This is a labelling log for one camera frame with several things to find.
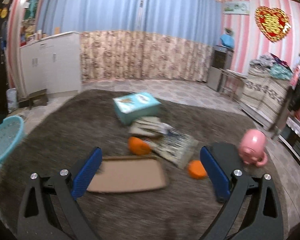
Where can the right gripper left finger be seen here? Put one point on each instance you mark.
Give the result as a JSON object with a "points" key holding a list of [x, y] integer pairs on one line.
{"points": [[49, 208]]}

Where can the small wooden stool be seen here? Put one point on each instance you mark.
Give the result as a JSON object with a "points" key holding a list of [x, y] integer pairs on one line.
{"points": [[40, 95]]}

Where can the floral beige curtain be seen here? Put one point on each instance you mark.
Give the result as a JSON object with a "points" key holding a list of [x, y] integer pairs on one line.
{"points": [[140, 55]]}

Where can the teal cardboard box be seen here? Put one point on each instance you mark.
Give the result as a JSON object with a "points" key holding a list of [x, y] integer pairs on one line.
{"points": [[133, 106]]}

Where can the small folding table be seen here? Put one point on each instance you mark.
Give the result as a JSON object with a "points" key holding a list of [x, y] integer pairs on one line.
{"points": [[230, 82]]}

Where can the patterned magazine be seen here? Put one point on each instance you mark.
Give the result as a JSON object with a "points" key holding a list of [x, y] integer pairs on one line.
{"points": [[177, 148]]}

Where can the pile of clothes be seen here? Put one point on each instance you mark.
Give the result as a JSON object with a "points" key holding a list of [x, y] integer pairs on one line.
{"points": [[274, 66]]}

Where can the patterned fabric covered cabinet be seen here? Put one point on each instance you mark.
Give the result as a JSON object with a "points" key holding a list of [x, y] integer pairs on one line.
{"points": [[263, 97]]}

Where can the pink pig toy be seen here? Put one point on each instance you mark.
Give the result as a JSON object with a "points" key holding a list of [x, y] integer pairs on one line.
{"points": [[251, 148]]}

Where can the items on cabinet top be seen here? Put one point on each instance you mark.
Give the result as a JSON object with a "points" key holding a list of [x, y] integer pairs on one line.
{"points": [[29, 35]]}

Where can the grey folded pouch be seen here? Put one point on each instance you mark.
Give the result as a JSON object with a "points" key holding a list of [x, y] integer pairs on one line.
{"points": [[149, 126]]}

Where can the blue covered plant pot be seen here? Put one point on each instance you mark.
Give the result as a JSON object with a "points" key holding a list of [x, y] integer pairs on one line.
{"points": [[227, 39]]}

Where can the grey shaggy carpet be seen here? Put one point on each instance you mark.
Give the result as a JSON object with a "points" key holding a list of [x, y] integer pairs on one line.
{"points": [[184, 209]]}

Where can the whole orange fruit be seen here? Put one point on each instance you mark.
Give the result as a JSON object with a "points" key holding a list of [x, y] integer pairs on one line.
{"points": [[138, 147]]}

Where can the red heart wall decoration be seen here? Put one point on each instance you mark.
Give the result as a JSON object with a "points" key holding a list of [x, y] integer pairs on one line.
{"points": [[272, 22]]}

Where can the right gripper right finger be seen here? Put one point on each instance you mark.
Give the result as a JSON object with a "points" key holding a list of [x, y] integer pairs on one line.
{"points": [[251, 207]]}

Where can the grey water dispenser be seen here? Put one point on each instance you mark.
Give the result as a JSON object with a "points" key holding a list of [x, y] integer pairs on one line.
{"points": [[221, 60]]}

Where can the teal plastic laundry basket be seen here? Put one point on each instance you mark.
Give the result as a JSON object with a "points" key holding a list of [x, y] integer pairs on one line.
{"points": [[11, 134]]}

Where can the small orange piece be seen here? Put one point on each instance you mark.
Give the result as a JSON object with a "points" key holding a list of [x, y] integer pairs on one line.
{"points": [[196, 170]]}

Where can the white plastic bag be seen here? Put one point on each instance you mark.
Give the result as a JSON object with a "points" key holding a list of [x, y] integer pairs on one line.
{"points": [[12, 102]]}

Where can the white floor cabinet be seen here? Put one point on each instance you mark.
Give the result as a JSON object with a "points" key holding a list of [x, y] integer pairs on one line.
{"points": [[53, 64]]}

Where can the landscape wall picture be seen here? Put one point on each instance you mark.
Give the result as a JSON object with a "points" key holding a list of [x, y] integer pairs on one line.
{"points": [[236, 7]]}

